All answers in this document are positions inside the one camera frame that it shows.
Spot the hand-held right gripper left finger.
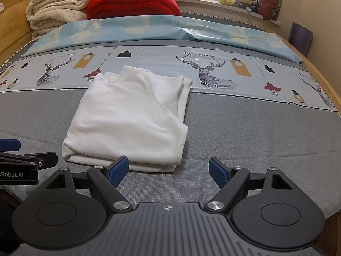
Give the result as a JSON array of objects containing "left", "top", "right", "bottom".
[{"left": 43, "top": 155, "right": 134, "bottom": 213}]

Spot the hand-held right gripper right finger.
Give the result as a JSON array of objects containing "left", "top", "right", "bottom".
[{"left": 204, "top": 157, "right": 295, "bottom": 213}]

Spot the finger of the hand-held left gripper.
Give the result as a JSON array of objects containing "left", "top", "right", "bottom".
[
  {"left": 0, "top": 139, "right": 21, "bottom": 152},
  {"left": 0, "top": 152, "right": 58, "bottom": 170}
]

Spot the white shirt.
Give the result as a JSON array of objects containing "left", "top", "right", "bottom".
[{"left": 62, "top": 65, "right": 193, "bottom": 173}]

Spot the grey mattress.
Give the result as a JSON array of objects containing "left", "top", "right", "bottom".
[{"left": 0, "top": 16, "right": 341, "bottom": 219}]

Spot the deer printed sheet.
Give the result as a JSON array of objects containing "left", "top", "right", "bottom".
[{"left": 0, "top": 45, "right": 341, "bottom": 118}]

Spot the cream fluffy blanket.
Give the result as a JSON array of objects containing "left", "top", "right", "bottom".
[{"left": 26, "top": 0, "right": 97, "bottom": 42}]

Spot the light blue sheet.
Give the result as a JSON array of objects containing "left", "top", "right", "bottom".
[{"left": 21, "top": 15, "right": 305, "bottom": 65}]

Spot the windowsill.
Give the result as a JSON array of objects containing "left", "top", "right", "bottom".
[{"left": 174, "top": 0, "right": 282, "bottom": 28}]

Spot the red blanket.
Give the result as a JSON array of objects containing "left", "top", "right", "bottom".
[{"left": 87, "top": 0, "right": 182, "bottom": 21}]

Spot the striped plush toy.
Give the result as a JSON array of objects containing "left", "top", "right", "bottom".
[{"left": 250, "top": 0, "right": 264, "bottom": 13}]

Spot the dark red pillow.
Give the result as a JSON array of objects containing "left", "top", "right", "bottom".
[{"left": 258, "top": 0, "right": 283, "bottom": 21}]

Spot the wooden bed frame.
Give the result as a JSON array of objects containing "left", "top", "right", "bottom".
[{"left": 0, "top": 0, "right": 341, "bottom": 128}]

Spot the purple board by wall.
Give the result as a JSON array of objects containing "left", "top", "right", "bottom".
[{"left": 289, "top": 22, "right": 314, "bottom": 58}]

